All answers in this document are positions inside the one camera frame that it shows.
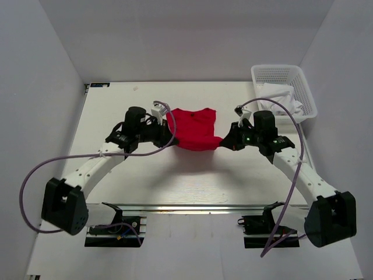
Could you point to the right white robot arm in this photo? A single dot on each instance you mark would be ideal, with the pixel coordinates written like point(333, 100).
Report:
point(331, 214)

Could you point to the white crumpled t shirt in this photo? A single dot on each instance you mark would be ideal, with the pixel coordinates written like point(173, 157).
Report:
point(284, 95)

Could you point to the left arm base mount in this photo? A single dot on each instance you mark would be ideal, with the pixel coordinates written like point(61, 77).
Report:
point(119, 227)

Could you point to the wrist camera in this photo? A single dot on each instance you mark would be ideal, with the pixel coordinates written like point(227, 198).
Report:
point(159, 110)
point(244, 115)

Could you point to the aluminium table rail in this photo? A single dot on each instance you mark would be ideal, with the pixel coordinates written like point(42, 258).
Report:
point(190, 208)

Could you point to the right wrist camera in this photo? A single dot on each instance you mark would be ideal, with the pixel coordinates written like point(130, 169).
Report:
point(244, 115)

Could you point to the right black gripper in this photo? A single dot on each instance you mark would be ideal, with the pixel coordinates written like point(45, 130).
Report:
point(232, 140)

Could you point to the red t shirt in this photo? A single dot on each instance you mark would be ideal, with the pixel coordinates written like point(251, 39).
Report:
point(195, 129)

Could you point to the blue label sticker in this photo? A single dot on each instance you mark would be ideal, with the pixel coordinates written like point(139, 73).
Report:
point(99, 85)

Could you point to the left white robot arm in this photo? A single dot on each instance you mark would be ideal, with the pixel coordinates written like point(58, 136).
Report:
point(64, 203)

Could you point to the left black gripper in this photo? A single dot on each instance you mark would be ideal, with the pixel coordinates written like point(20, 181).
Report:
point(168, 136)

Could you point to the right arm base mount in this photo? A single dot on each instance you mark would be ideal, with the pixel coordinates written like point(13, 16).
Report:
point(257, 229)

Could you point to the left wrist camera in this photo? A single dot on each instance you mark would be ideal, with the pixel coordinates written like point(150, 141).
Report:
point(159, 110)

